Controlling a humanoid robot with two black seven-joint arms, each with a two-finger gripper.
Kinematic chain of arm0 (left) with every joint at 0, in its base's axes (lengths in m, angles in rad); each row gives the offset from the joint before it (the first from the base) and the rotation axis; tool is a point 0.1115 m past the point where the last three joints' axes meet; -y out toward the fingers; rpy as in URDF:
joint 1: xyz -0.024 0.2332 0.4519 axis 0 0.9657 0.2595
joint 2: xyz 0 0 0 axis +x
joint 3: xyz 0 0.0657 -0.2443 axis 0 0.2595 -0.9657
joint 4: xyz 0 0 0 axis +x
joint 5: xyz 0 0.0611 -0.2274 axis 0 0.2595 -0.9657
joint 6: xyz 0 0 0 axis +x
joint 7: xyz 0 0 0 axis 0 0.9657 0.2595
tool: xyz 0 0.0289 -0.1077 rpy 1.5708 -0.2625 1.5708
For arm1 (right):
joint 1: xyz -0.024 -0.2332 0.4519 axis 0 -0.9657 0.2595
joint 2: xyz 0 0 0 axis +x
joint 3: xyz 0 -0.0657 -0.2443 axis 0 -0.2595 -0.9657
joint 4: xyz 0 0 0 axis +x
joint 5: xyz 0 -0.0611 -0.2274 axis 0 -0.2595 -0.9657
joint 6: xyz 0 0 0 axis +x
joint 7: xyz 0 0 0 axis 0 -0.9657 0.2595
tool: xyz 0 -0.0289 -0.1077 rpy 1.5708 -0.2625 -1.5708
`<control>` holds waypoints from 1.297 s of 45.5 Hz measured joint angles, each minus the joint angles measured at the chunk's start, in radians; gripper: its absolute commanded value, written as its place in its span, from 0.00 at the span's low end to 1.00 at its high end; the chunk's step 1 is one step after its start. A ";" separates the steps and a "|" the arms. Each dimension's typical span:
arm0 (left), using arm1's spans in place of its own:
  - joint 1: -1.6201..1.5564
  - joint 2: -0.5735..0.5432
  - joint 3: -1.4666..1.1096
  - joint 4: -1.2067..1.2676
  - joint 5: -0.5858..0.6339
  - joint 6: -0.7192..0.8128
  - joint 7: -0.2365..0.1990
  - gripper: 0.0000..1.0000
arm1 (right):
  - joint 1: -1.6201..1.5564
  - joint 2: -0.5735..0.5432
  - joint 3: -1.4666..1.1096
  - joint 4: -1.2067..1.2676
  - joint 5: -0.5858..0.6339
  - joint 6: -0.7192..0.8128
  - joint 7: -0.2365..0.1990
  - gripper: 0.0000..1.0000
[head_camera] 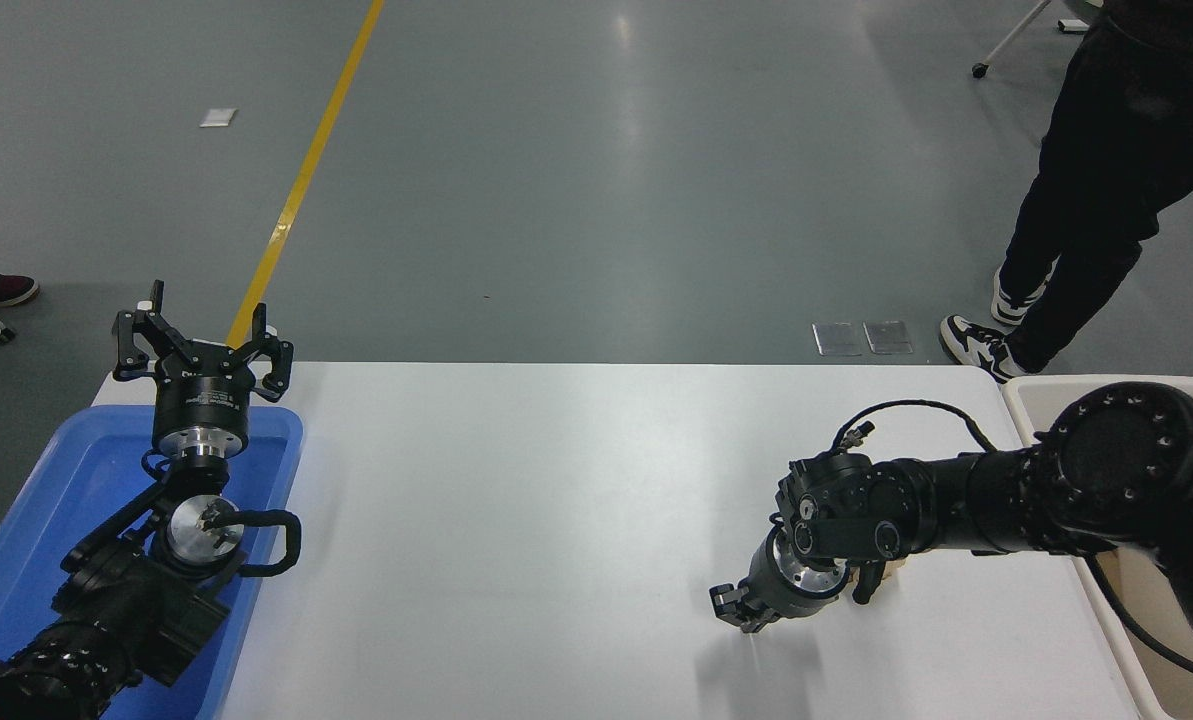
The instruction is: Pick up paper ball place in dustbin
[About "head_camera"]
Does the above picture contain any large pale plastic bin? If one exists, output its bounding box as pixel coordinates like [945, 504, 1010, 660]
[1000, 374, 1193, 720]

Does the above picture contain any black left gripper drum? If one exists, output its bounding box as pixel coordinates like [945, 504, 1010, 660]
[152, 344, 256, 435]

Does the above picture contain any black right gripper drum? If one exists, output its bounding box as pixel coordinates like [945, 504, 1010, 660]
[739, 540, 843, 623]

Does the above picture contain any silver floor plate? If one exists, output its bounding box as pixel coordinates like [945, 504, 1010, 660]
[863, 320, 914, 356]
[813, 322, 863, 357]

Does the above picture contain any blue plastic tray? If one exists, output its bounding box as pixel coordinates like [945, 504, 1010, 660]
[0, 404, 305, 720]

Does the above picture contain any standing person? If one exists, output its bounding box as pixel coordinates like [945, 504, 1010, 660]
[938, 0, 1193, 385]

